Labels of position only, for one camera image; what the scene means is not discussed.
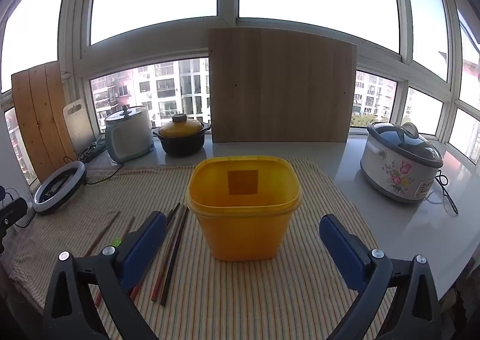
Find brown wooden plank board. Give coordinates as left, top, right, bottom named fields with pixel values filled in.
left=11, top=61, right=77, bottom=185

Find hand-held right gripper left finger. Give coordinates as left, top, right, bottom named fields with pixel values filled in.
left=42, top=210, right=167, bottom=340

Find light wooden board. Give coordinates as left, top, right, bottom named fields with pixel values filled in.
left=208, top=28, right=358, bottom=144

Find yellow plastic container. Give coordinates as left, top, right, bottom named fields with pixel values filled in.
left=185, top=155, right=303, bottom=262

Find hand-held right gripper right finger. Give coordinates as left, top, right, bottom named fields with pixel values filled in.
left=319, top=213, right=443, bottom=340

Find yellow pot lid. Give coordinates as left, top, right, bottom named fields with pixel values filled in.
left=158, top=114, right=205, bottom=138

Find grey glass rice cooker lid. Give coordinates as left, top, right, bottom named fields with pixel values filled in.
left=367, top=122, right=444, bottom=168

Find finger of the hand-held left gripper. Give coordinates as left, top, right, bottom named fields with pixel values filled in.
left=0, top=198, right=29, bottom=229

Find reddish brown chopstick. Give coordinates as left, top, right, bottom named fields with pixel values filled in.
left=151, top=205, right=188, bottom=302

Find black clay pot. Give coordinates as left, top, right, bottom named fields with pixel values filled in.
left=153, top=123, right=211, bottom=157

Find apartment buildings outside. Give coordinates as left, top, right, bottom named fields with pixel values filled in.
left=5, top=57, right=480, bottom=176

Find glass cooker lid teal knob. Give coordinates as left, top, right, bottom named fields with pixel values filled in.
left=105, top=105, right=149, bottom=127

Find white ring light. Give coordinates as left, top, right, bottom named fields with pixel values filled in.
left=32, top=161, right=88, bottom=216

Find light brown wooden chopstick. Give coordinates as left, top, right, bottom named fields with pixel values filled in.
left=83, top=210, right=121, bottom=257

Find grey cutting board with handle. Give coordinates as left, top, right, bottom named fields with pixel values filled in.
left=62, top=98, right=96, bottom=155

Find white floral rice cooker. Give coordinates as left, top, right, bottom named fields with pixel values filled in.
left=360, top=122, right=444, bottom=204

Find white teal electric cooker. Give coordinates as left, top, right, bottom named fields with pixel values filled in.
left=104, top=106, right=155, bottom=164

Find black rice cooker cable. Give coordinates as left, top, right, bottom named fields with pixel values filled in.
left=431, top=169, right=460, bottom=215

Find striped table cloth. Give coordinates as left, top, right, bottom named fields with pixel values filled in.
left=7, top=157, right=396, bottom=340

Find black folded stand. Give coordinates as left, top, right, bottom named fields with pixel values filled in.
left=77, top=141, right=107, bottom=163

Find black power cable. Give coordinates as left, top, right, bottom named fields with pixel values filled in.
left=62, top=156, right=126, bottom=185

